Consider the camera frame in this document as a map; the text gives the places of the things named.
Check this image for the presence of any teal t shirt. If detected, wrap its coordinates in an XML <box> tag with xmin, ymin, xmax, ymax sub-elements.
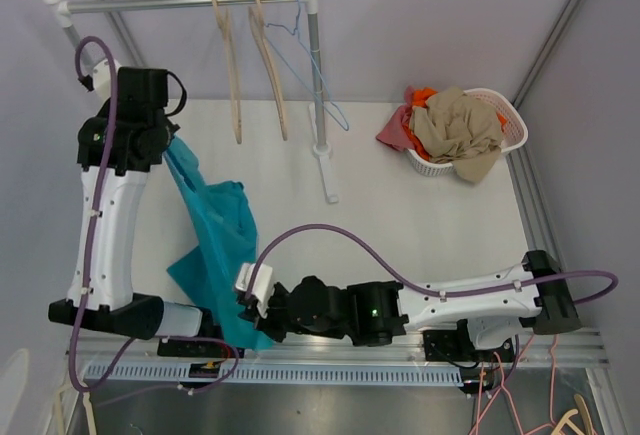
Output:
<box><xmin>164</xmin><ymin>138</ymin><xmax>273</xmax><ymax>351</ymax></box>

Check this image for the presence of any beige wooden hanger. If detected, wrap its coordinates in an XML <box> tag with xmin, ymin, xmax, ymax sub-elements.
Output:
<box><xmin>248</xmin><ymin>0</ymin><xmax>289</xmax><ymax>141</ymax></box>
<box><xmin>211</xmin><ymin>0</ymin><xmax>243</xmax><ymax>145</ymax></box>

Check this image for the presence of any pink t shirt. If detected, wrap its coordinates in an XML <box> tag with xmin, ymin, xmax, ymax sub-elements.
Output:
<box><xmin>376</xmin><ymin>86</ymin><xmax>415</xmax><ymax>152</ymax></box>

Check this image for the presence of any beige t shirt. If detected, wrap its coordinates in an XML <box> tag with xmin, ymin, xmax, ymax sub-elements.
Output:
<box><xmin>409</xmin><ymin>87</ymin><xmax>504</xmax><ymax>184</ymax></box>

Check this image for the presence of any orange t shirt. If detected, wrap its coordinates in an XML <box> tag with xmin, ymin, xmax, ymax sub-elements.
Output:
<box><xmin>407</xmin><ymin>87</ymin><xmax>438</xmax><ymax>114</ymax></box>

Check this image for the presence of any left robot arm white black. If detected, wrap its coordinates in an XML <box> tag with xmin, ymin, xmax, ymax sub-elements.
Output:
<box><xmin>48</xmin><ymin>67</ymin><xmax>216</xmax><ymax>356</ymax></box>

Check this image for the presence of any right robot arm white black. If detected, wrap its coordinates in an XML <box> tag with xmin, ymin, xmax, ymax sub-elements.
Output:
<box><xmin>235</xmin><ymin>250</ymin><xmax>582</xmax><ymax>360</ymax></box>

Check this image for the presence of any beige hanger bottom left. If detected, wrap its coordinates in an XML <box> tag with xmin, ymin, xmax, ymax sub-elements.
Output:
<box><xmin>47</xmin><ymin>382</ymin><xmax>98</xmax><ymax>435</ymax></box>

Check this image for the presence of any beige hanger bottom right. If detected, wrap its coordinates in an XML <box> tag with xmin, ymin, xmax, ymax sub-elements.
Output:
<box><xmin>528</xmin><ymin>394</ymin><xmax>597</xmax><ymax>435</ymax></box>

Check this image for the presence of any metal clothes rack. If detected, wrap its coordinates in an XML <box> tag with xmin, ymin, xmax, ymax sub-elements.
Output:
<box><xmin>43</xmin><ymin>0</ymin><xmax>349</xmax><ymax>204</ymax></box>

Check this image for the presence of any white perforated plastic basket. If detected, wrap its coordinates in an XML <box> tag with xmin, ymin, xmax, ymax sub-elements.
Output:
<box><xmin>405</xmin><ymin>88</ymin><xmax>528</xmax><ymax>177</ymax></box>

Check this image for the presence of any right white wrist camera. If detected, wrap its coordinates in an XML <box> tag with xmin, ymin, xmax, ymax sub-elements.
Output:
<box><xmin>234</xmin><ymin>263</ymin><xmax>275</xmax><ymax>319</ymax></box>

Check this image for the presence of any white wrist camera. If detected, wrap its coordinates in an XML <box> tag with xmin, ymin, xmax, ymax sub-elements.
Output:
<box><xmin>234</xmin><ymin>263</ymin><xmax>275</xmax><ymax>319</ymax></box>
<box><xmin>79</xmin><ymin>59</ymin><xmax>111</xmax><ymax>102</ymax></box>

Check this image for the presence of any white slotted cable duct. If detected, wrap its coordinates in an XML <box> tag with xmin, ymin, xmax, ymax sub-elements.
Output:
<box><xmin>110</xmin><ymin>361</ymin><xmax>463</xmax><ymax>388</ymax></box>

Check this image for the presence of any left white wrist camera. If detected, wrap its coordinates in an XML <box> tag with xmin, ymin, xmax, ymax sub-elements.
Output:
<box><xmin>79</xmin><ymin>59</ymin><xmax>111</xmax><ymax>102</ymax></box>

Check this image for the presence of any pink wire hanger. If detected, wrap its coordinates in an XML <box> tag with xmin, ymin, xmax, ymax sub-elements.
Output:
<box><xmin>469</xmin><ymin>335</ymin><xmax>559</xmax><ymax>434</ymax></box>

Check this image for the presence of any aluminium mounting rail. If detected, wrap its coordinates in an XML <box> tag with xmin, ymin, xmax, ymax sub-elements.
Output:
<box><xmin>63</xmin><ymin>324</ymin><xmax>609</xmax><ymax>367</ymax></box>

